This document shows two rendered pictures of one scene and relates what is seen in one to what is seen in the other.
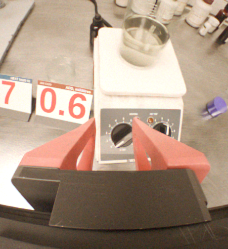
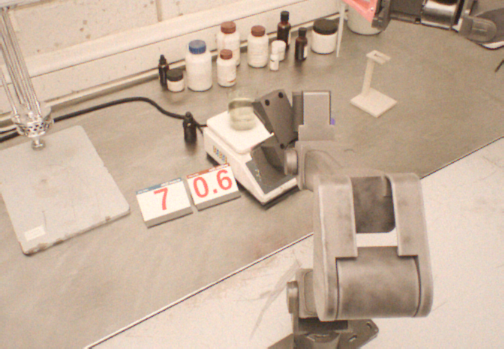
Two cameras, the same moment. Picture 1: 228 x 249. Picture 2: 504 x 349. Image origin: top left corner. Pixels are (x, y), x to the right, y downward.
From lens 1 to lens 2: 81 cm
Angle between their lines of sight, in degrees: 28
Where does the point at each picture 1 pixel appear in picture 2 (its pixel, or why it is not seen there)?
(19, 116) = (183, 212)
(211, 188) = not seen: hidden behind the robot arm
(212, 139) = not seen: hidden behind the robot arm
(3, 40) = (99, 173)
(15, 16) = (82, 149)
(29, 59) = (147, 176)
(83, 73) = (205, 164)
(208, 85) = not seen: hidden behind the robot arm
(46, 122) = (208, 203)
